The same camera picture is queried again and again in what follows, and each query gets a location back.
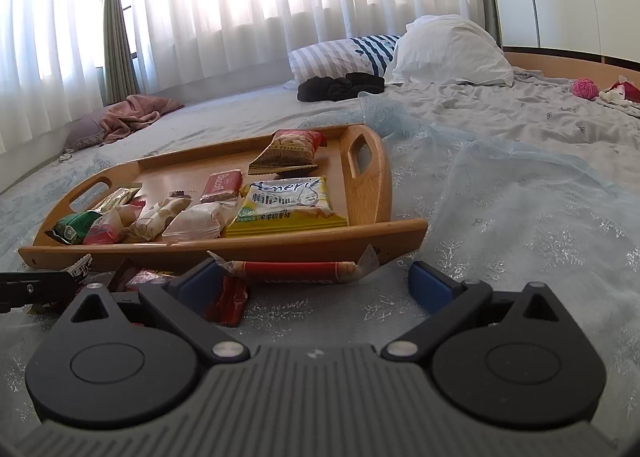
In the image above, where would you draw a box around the white brown snack bar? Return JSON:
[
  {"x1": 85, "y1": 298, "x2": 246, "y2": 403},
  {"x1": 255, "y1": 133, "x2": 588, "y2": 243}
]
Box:
[{"x1": 127, "y1": 191, "x2": 193, "y2": 241}]

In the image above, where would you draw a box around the pink snack packet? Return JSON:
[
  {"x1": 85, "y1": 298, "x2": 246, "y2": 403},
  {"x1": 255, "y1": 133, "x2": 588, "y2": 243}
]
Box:
[{"x1": 82, "y1": 202, "x2": 146, "y2": 245}]

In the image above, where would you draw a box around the purple pillow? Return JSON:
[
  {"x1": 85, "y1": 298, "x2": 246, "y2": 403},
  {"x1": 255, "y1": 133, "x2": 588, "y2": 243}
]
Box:
[{"x1": 64, "y1": 112, "x2": 108, "y2": 153}]

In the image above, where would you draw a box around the red white cloth item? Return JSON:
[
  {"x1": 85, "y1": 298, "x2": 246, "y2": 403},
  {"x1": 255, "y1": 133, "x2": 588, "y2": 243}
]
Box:
[{"x1": 599, "y1": 74, "x2": 640, "y2": 113}]

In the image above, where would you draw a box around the black cloth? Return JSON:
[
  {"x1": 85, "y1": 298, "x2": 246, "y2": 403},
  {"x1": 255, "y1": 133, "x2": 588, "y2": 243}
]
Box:
[{"x1": 297, "y1": 72, "x2": 386, "y2": 103}]

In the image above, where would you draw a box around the pink blanket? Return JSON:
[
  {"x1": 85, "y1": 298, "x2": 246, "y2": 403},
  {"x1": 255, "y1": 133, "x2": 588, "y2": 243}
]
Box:
[{"x1": 100, "y1": 94, "x2": 185, "y2": 147}]

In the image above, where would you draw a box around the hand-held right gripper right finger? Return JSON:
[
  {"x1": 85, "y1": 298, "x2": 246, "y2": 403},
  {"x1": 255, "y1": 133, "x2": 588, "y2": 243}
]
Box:
[{"x1": 380, "y1": 260, "x2": 576, "y2": 364}]

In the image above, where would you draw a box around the green snack packet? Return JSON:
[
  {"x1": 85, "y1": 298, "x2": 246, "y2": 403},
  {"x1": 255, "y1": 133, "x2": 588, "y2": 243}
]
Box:
[{"x1": 45, "y1": 210, "x2": 103, "y2": 245}]

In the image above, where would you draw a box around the wooden bed headboard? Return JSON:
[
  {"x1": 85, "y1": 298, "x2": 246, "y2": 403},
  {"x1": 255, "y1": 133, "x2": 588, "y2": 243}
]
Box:
[{"x1": 502, "y1": 50, "x2": 640, "y2": 77}]

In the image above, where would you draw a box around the white pillow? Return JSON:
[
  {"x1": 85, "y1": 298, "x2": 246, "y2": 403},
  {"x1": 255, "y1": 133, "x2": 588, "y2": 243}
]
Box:
[{"x1": 384, "y1": 14, "x2": 515, "y2": 88}]

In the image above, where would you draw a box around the yellow snack packet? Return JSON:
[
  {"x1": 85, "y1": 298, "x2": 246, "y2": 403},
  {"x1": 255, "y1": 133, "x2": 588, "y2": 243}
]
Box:
[{"x1": 222, "y1": 176, "x2": 348, "y2": 238}]

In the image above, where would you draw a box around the light blue snowflake bedspread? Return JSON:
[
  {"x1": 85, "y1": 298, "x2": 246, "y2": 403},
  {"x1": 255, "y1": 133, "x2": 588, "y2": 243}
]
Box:
[{"x1": 0, "y1": 92, "x2": 640, "y2": 438}]

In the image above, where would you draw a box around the wooden tray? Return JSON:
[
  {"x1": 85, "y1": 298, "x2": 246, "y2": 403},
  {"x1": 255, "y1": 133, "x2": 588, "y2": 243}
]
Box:
[{"x1": 19, "y1": 124, "x2": 429, "y2": 272}]

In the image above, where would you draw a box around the white snack packet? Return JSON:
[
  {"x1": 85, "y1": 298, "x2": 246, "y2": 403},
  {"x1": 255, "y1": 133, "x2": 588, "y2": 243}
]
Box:
[{"x1": 161, "y1": 201, "x2": 238, "y2": 243}]

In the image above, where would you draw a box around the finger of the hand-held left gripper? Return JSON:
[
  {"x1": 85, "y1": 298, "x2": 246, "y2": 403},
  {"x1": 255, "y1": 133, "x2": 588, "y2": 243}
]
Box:
[{"x1": 0, "y1": 272, "x2": 76, "y2": 314}]

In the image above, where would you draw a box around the dark red bar packet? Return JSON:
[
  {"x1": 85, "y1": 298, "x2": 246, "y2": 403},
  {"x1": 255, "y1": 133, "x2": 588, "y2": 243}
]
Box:
[{"x1": 202, "y1": 274, "x2": 251, "y2": 328}]

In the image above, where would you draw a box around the grey bed sheet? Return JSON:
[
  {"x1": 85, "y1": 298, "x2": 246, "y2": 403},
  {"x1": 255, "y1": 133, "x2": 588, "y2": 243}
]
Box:
[{"x1": 65, "y1": 67, "x2": 640, "y2": 198}]

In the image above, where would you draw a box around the pink yarn ball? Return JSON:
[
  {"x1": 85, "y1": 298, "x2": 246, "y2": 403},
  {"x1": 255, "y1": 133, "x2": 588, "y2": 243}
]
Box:
[{"x1": 572, "y1": 78, "x2": 599, "y2": 100}]

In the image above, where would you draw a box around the small red biscuit packet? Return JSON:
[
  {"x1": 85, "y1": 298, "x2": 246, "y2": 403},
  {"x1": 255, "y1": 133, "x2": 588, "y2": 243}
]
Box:
[{"x1": 200, "y1": 170, "x2": 243, "y2": 204}]

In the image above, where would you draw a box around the long red biscuit packet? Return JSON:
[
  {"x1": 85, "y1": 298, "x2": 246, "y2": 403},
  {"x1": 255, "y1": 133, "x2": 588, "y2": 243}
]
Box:
[{"x1": 207, "y1": 244, "x2": 383, "y2": 285}]

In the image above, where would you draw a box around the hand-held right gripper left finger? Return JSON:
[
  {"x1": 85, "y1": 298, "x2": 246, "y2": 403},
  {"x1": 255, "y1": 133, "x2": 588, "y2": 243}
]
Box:
[{"x1": 59, "y1": 258, "x2": 251, "y2": 365}]

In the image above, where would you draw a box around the red peanut packet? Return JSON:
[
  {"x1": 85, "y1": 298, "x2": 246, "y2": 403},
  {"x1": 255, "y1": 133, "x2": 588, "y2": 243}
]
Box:
[{"x1": 248, "y1": 129, "x2": 328, "y2": 176}]

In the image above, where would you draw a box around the gold snack packet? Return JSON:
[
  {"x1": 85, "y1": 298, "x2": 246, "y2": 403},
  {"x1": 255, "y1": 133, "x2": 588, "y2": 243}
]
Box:
[{"x1": 92, "y1": 182, "x2": 143, "y2": 213}]

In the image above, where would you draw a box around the striped pillow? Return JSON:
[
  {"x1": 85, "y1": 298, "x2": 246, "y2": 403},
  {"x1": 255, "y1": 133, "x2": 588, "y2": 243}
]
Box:
[{"x1": 284, "y1": 34, "x2": 403, "y2": 88}]

